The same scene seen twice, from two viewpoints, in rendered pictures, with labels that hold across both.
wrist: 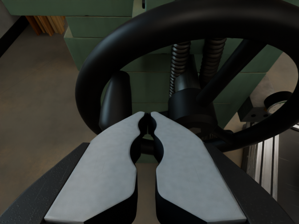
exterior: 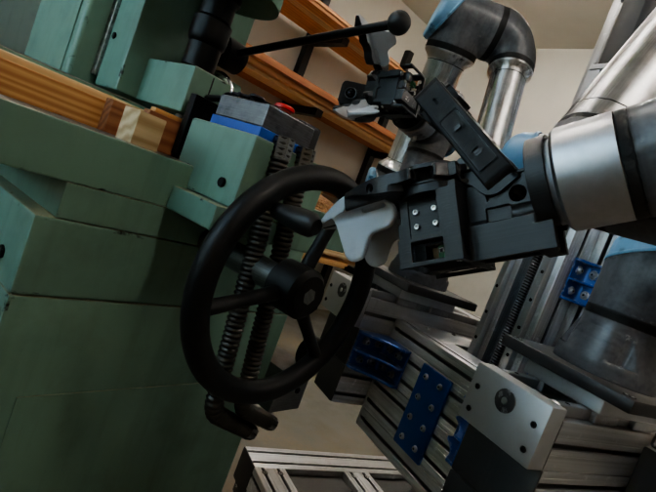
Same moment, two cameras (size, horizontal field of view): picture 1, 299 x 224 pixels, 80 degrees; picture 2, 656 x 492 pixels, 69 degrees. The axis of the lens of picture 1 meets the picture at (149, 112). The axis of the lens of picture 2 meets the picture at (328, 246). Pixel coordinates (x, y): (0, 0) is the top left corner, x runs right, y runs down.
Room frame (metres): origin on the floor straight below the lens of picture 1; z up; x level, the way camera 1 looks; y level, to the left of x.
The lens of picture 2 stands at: (-0.23, 0.36, 0.91)
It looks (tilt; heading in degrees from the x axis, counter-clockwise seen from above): 4 degrees down; 309
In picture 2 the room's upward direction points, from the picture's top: 21 degrees clockwise
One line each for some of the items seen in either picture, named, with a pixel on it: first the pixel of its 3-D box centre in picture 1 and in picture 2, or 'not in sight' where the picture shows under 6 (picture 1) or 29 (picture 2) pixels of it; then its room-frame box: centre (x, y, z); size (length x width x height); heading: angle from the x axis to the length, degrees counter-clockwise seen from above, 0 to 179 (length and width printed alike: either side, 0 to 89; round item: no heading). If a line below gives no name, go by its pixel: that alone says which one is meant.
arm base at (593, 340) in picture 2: not in sight; (614, 344); (-0.13, -0.54, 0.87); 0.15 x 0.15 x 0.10
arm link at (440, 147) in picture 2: not in sight; (432, 134); (0.29, -0.48, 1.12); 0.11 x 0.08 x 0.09; 91
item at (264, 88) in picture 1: (254, 98); (270, 375); (0.33, -0.32, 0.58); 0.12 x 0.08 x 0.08; 1
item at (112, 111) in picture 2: not in sight; (176, 142); (0.45, -0.05, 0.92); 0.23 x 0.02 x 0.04; 91
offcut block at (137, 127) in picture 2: not in sight; (141, 129); (0.33, 0.07, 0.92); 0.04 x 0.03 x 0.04; 98
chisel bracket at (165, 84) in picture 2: not in sight; (182, 97); (0.49, -0.05, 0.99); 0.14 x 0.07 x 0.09; 1
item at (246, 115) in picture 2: not in sight; (273, 125); (0.27, -0.07, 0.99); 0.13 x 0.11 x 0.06; 91
